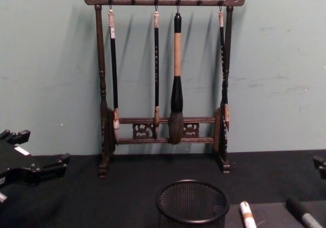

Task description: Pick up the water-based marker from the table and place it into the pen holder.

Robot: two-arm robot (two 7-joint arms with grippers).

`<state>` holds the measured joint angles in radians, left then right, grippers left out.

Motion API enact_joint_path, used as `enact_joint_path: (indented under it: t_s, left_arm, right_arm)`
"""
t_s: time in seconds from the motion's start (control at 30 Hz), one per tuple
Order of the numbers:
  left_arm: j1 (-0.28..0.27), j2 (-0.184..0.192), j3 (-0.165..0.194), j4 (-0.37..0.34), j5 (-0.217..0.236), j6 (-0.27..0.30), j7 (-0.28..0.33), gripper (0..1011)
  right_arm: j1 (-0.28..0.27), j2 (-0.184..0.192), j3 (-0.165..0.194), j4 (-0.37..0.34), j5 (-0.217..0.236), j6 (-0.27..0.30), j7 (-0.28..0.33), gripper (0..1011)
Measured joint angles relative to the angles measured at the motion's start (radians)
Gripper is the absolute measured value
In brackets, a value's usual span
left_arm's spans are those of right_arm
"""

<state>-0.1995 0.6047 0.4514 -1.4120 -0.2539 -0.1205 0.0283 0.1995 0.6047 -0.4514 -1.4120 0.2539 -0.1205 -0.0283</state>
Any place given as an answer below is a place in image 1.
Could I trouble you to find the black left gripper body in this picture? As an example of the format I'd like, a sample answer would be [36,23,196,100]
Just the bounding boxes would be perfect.
[0,142,39,192]

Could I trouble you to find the black and grey marker pen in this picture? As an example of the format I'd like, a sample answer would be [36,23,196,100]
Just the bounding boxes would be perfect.
[285,196,323,228]

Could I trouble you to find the black table cloth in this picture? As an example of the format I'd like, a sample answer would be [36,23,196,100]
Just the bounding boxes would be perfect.
[0,153,326,228]

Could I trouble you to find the dark grey mat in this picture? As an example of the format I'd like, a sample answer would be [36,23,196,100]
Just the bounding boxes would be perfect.
[228,201,326,228]

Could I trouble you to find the white marker pen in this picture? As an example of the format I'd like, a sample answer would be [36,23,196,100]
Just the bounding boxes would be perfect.
[239,201,261,228]

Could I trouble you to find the thin black brush, white label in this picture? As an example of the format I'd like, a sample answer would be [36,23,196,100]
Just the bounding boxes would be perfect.
[107,8,121,144]

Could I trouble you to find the black mesh pen cup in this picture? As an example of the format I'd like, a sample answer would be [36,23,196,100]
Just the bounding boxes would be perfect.
[155,179,231,228]

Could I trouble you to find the thin black brush, brown tip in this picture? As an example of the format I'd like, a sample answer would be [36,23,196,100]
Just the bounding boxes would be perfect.
[218,10,231,133]

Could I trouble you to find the thin black calligraphy brush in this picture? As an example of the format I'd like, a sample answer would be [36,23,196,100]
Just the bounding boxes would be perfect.
[152,11,161,140]

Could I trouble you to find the carved dark wooden brush rack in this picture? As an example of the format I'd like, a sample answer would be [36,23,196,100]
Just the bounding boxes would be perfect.
[70,0,258,180]

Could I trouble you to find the large tan-handled calligraphy brush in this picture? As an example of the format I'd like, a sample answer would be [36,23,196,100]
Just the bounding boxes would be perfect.
[168,12,185,146]

